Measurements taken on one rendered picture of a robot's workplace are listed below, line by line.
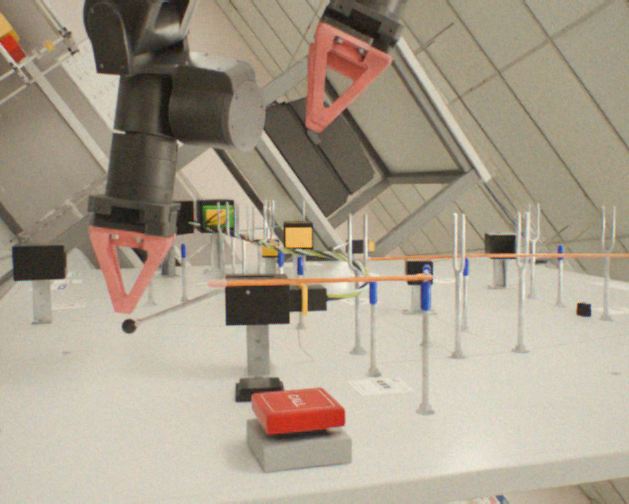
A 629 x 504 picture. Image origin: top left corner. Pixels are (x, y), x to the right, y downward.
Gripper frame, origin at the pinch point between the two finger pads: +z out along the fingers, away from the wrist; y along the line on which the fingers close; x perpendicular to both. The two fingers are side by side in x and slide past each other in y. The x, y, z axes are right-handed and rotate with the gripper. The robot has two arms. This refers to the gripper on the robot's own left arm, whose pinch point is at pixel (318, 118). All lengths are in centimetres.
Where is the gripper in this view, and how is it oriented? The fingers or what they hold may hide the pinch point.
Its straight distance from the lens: 64.4
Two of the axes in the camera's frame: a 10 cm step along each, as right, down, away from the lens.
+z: -4.1, 9.1, 0.3
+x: -9.1, -4.0, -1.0
